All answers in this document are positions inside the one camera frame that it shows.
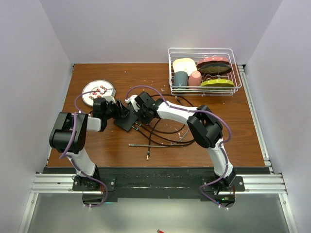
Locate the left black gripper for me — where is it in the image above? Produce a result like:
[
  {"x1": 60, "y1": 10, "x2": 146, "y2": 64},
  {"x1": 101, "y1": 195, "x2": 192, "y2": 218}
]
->
[{"x1": 104, "y1": 99, "x2": 131, "y2": 120}]

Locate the black network switch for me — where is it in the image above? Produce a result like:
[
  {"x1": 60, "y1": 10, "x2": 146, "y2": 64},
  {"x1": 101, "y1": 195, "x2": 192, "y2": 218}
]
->
[{"x1": 114, "y1": 112, "x2": 138, "y2": 133}]

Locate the black ethernet cable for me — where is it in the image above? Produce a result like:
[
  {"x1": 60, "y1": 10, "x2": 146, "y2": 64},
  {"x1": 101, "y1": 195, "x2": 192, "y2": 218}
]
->
[{"x1": 131, "y1": 94, "x2": 197, "y2": 161}]

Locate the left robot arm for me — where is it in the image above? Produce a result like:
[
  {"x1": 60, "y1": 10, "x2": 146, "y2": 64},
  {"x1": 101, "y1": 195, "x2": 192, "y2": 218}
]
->
[{"x1": 49, "y1": 98, "x2": 133, "y2": 191}]

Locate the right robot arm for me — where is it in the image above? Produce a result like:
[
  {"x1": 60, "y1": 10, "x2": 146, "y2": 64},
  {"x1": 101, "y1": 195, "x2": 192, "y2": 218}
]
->
[{"x1": 129, "y1": 92, "x2": 236, "y2": 191}]

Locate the round white patterned plate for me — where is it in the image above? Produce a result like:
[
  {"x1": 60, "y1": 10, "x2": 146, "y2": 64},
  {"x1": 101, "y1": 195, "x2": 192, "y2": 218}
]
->
[{"x1": 82, "y1": 80, "x2": 114, "y2": 107}]

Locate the dark grey cup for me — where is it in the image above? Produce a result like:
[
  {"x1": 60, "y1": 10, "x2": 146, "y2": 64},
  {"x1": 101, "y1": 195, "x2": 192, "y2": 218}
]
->
[{"x1": 173, "y1": 71, "x2": 189, "y2": 89}]

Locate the pink cup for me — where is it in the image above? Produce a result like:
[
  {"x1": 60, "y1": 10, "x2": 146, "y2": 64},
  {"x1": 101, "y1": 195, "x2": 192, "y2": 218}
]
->
[{"x1": 188, "y1": 71, "x2": 202, "y2": 89}]

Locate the cream yellow plate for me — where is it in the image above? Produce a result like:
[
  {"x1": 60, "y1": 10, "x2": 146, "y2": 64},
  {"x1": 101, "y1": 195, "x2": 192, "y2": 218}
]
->
[{"x1": 172, "y1": 58, "x2": 197, "y2": 76}]

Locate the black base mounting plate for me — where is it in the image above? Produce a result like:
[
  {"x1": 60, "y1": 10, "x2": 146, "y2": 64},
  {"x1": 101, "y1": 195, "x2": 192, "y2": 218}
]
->
[{"x1": 72, "y1": 167, "x2": 245, "y2": 207}]

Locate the black brown bowl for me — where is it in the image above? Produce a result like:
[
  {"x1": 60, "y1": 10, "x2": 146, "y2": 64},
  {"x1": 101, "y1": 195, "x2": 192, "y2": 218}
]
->
[{"x1": 199, "y1": 63, "x2": 232, "y2": 76}]

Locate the olive green bowl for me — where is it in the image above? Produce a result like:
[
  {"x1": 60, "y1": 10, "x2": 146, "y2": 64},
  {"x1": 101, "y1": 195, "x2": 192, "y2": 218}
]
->
[{"x1": 201, "y1": 79, "x2": 235, "y2": 87}]

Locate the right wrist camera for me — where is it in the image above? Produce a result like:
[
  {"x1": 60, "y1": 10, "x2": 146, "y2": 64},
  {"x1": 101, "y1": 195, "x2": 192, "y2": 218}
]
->
[{"x1": 125, "y1": 95, "x2": 140, "y2": 112}]

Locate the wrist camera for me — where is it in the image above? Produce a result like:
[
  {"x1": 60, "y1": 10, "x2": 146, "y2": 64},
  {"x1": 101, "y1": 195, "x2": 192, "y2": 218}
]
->
[
  {"x1": 125, "y1": 95, "x2": 140, "y2": 112},
  {"x1": 103, "y1": 88, "x2": 116, "y2": 103}
]

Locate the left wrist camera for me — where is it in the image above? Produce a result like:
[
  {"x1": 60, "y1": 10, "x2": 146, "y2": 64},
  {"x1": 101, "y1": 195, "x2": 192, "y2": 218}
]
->
[{"x1": 103, "y1": 88, "x2": 116, "y2": 103}]

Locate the white wire dish rack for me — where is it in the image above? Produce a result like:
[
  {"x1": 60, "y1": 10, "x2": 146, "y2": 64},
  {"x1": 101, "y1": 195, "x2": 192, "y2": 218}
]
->
[{"x1": 168, "y1": 48, "x2": 242, "y2": 96}]

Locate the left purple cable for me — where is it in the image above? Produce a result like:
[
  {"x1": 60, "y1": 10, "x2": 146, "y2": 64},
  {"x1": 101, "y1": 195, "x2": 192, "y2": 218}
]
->
[{"x1": 59, "y1": 92, "x2": 109, "y2": 208}]

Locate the aluminium frame rail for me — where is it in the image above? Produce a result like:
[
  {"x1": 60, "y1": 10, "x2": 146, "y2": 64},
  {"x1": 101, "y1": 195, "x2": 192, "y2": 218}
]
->
[{"x1": 19, "y1": 64, "x2": 298, "y2": 233}]

